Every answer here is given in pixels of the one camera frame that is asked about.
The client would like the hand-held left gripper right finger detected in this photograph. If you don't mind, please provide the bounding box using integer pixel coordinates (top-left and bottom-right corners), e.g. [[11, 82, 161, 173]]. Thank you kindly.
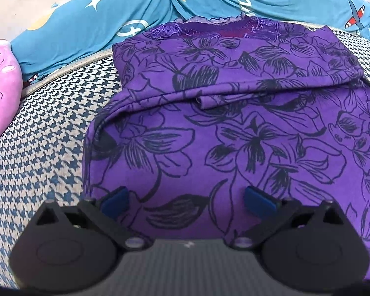
[[234, 186, 343, 250]]

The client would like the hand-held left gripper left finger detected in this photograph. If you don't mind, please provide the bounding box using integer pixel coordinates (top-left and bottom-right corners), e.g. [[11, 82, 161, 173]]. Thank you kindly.
[[37, 186, 147, 250]]

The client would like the purple floral shirt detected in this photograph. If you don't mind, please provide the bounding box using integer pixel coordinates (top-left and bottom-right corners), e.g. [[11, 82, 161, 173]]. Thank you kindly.
[[82, 15, 370, 284]]

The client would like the pink moon plush pillow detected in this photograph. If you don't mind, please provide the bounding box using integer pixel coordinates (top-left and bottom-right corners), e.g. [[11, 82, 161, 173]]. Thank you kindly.
[[0, 38, 23, 147]]

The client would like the blue printed bolster cover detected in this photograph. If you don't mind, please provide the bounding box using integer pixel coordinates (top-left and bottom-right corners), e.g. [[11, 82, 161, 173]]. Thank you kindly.
[[11, 0, 370, 84]]

